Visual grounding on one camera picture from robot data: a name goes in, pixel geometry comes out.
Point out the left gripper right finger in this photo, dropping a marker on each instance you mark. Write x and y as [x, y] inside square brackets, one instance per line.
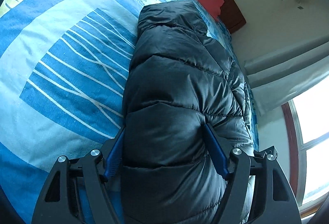
[273, 199]

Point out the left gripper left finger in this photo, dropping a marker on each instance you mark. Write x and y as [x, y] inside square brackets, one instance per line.
[59, 200]

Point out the black quilted puffer jacket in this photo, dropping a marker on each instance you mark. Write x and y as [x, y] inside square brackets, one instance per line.
[179, 79]

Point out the right window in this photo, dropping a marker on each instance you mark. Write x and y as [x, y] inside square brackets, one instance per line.
[306, 120]

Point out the grey curtain right of bed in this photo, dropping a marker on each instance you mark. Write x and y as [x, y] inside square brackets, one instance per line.
[277, 77]

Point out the blue patterned bed sheet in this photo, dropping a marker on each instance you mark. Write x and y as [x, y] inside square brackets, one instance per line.
[64, 66]

